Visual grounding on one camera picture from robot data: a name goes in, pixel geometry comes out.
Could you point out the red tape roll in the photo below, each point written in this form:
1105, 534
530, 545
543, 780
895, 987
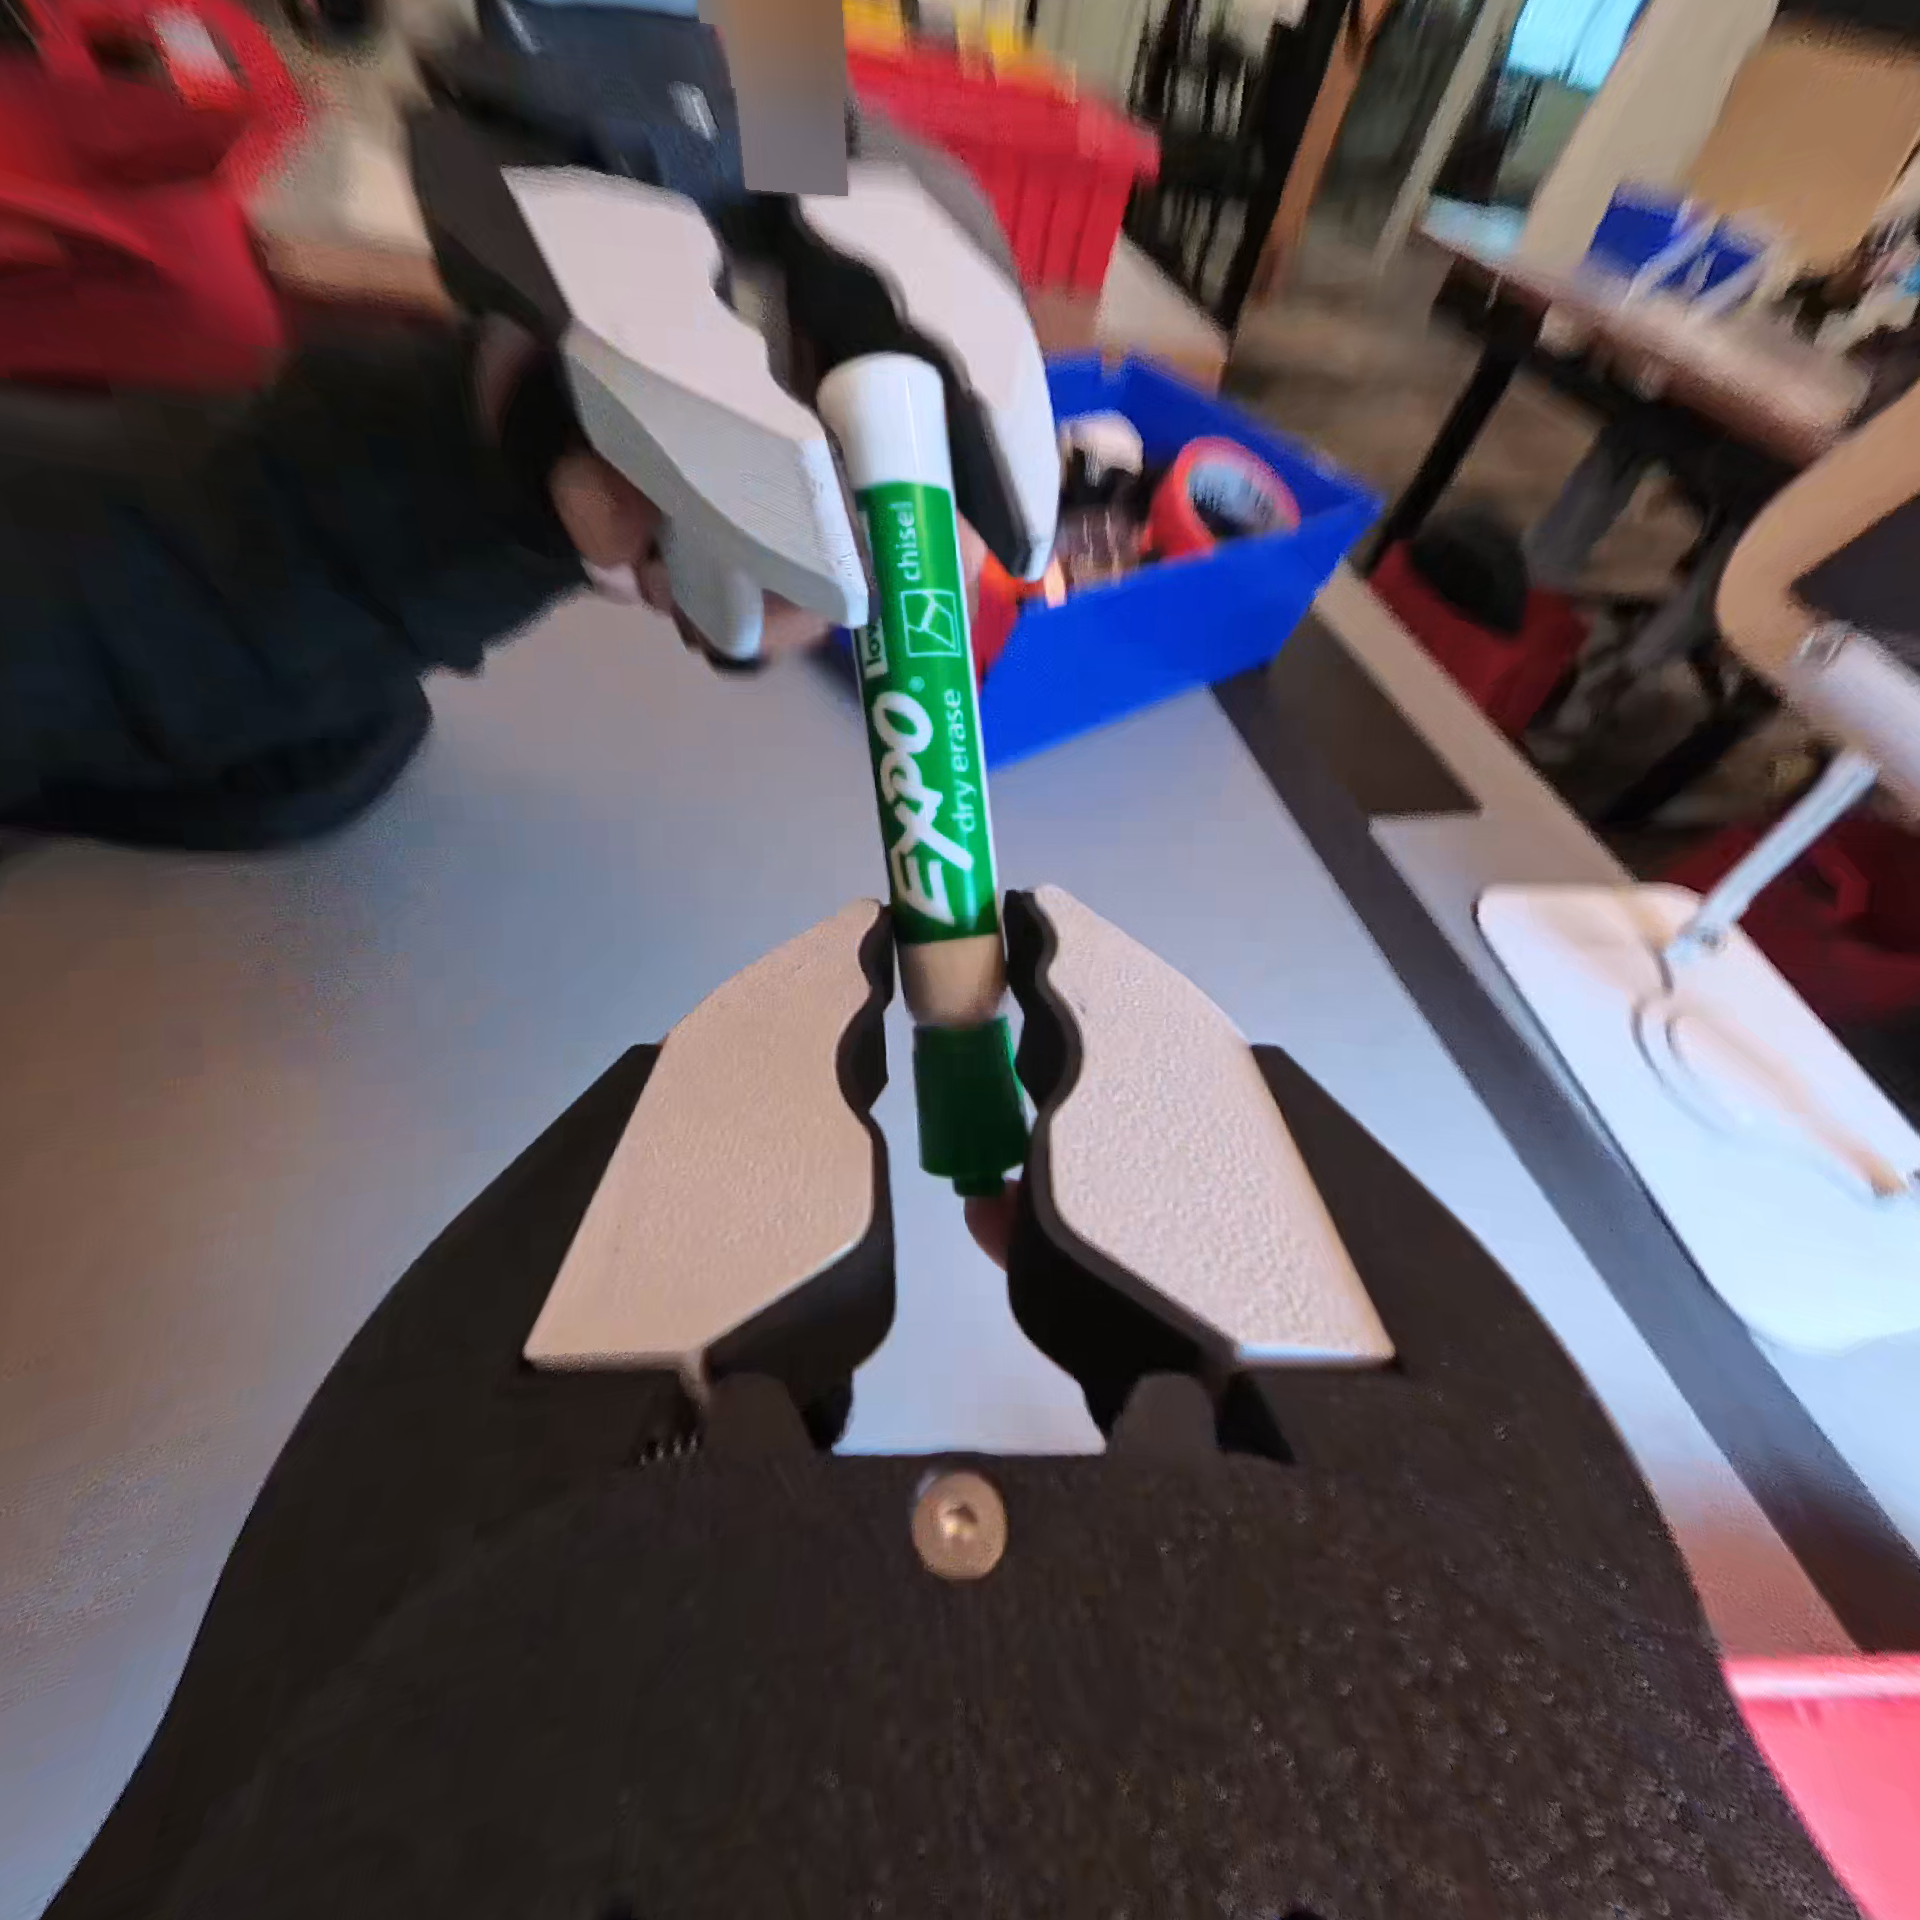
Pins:
1186, 516

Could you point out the person's right hand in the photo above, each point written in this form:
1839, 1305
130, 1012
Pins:
994, 1233

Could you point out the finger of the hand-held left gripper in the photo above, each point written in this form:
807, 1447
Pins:
962, 299
661, 345

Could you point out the blue plastic bin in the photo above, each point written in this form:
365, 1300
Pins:
1172, 644

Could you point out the person's left hand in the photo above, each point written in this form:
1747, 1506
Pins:
609, 523

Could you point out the red plastic crate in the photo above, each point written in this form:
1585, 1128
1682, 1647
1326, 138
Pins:
1037, 164

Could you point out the white cylinder with black tip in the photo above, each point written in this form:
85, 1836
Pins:
1102, 441

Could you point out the long wooden edged desk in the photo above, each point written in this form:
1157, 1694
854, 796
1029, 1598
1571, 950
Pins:
1651, 345

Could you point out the small blue bin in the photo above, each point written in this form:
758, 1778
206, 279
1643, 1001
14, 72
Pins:
1635, 240

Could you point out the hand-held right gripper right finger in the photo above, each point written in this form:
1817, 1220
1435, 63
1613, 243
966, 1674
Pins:
1202, 1201

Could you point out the large red bag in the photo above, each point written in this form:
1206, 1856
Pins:
137, 283

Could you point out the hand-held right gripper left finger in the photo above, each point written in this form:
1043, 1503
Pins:
734, 1185

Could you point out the person's left forearm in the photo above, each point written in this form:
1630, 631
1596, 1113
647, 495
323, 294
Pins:
226, 599

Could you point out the green dry erase marker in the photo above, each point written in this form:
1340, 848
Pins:
922, 721

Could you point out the red plastic bin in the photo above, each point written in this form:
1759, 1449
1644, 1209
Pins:
1845, 1786

